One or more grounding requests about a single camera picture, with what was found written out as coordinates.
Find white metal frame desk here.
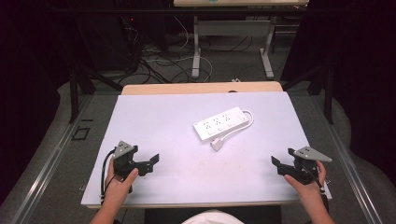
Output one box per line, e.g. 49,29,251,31
172,0,311,80

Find white power strip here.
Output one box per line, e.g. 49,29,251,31
192,105,250,144

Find person's white clothing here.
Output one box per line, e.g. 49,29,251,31
181,209,246,224

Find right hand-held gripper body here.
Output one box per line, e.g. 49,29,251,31
287,146,332,186

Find black floor cables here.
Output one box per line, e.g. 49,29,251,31
117,17,254,85

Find black curtain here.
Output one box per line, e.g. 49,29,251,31
0,0,76,206
279,0,396,188

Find white power strip cable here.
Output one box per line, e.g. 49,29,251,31
218,109,255,145

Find person's left hand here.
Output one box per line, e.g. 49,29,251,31
104,161,140,205

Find person's right hand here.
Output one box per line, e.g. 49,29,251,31
283,161,328,201

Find white floor cable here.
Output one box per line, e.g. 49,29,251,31
145,15,214,84

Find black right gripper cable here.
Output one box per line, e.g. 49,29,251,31
306,167,327,194

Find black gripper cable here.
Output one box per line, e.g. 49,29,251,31
99,148,117,205
306,167,327,194

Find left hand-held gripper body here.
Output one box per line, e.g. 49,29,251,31
112,140,140,181

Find white plug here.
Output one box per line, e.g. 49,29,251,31
210,137,224,152

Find black crossbar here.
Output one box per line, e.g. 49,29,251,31
46,7,396,15

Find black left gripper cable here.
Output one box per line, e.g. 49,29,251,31
99,148,117,205

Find black metal stand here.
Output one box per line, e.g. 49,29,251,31
68,60,124,124
281,60,336,126

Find black equipment cabinet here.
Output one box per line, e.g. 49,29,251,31
74,12,142,73

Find wooden table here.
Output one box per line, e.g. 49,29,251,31
85,80,293,210

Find white table mat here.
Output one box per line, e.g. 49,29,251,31
80,91,332,208

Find aluminium floor rail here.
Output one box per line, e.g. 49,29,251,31
309,92,385,224
8,94,95,224

